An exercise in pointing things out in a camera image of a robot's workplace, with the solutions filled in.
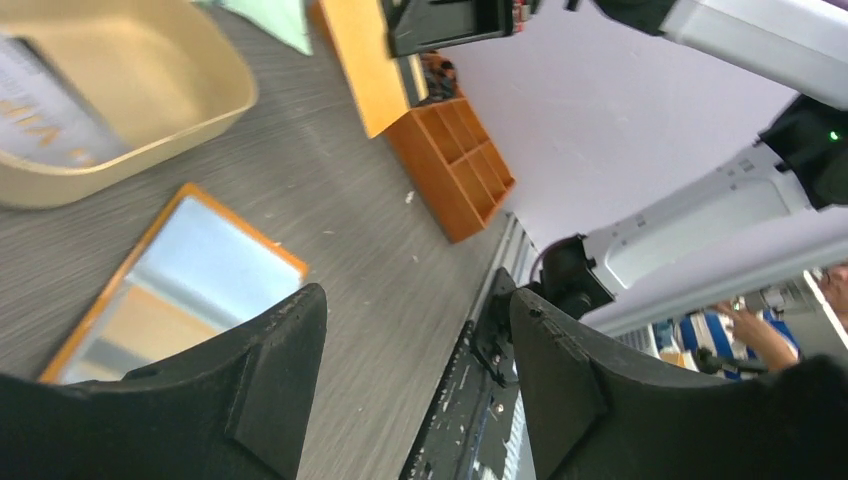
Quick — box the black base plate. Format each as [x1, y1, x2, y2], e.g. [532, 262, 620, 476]
[399, 267, 520, 479]

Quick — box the orange compartment organizer box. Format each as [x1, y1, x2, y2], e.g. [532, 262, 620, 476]
[307, 1, 516, 243]

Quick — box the credit card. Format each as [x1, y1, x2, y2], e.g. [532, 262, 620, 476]
[1, 33, 130, 169]

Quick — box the dark coiled strap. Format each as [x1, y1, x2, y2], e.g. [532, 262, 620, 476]
[417, 51, 460, 107]

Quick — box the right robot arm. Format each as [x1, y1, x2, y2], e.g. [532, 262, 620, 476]
[387, 1, 847, 331]

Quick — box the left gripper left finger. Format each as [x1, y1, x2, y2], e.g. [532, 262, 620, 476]
[1, 283, 327, 479]

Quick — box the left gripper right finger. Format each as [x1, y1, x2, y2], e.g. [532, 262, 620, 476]
[509, 289, 847, 479]

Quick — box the beige oval tray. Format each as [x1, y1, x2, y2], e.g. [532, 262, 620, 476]
[1, 1, 258, 209]

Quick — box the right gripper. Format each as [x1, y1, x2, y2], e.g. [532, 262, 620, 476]
[381, 0, 540, 57]

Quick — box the green cartoon cloth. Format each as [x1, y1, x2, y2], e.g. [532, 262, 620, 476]
[192, 0, 313, 56]

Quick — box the person in striped shirt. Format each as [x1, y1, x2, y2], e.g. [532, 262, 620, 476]
[652, 297, 814, 381]

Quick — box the orange leather card holder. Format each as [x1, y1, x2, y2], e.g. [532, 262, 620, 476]
[39, 183, 309, 384]

